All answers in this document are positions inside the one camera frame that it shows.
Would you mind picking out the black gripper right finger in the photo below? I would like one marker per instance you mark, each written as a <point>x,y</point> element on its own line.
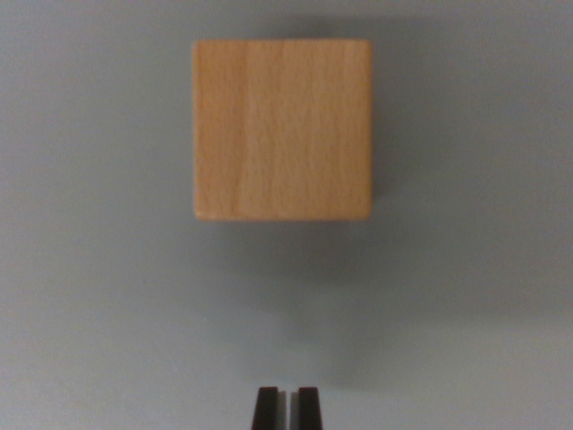
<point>310,412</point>

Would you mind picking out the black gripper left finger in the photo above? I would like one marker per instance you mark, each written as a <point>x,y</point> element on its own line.
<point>266,412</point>

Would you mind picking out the light wooden cube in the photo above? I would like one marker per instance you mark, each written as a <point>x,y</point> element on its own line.
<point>282,130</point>

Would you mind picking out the grey plastic bin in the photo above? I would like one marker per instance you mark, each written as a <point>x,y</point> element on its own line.
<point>89,269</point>

